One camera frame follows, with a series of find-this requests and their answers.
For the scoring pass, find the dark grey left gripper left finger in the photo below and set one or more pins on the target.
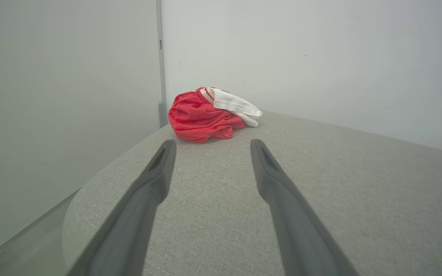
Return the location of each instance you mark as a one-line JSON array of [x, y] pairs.
[[136, 214]]

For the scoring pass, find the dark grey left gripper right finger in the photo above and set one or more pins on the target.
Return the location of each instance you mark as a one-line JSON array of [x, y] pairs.
[[297, 230]]

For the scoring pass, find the red and white garment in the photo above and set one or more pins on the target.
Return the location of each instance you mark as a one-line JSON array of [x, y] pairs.
[[198, 117]]

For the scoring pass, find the grey skirting strip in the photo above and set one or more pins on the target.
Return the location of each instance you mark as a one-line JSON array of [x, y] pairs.
[[25, 230]]

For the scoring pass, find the grey vertical wall trim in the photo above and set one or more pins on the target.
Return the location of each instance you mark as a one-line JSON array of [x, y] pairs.
[[162, 57]]

